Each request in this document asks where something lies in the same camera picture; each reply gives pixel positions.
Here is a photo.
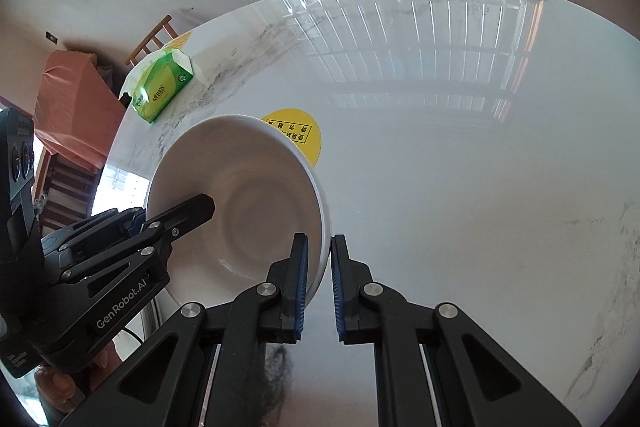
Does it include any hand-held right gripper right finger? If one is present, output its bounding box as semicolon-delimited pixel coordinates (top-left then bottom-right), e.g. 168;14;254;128
331;234;583;427

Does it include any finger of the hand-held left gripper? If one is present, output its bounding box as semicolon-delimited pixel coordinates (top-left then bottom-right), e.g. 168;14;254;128
42;207;147;253
57;193;217;285

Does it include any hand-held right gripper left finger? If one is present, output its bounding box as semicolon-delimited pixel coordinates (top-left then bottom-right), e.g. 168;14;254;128
60;233;308;427

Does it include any white pink ribbed bowl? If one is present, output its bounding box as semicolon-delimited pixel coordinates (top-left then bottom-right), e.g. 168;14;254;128
145;114;331;308

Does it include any person's left hand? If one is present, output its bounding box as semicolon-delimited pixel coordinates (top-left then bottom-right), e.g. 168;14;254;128
32;346;123;415

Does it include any dark wooden bench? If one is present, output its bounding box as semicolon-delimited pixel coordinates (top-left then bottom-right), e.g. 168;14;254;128
32;147;106;233

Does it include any orange cloth cover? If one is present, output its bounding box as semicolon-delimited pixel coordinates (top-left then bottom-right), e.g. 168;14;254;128
32;50;126;172

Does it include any green tissue pack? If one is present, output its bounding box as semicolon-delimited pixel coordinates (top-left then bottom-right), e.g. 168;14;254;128
129;48;195;125

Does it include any round yellow table sticker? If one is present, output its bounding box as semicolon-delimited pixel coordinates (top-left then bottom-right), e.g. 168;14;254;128
262;108;323;170

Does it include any light wooden chair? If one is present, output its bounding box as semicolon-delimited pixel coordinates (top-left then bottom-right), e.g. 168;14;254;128
125;14;180;68

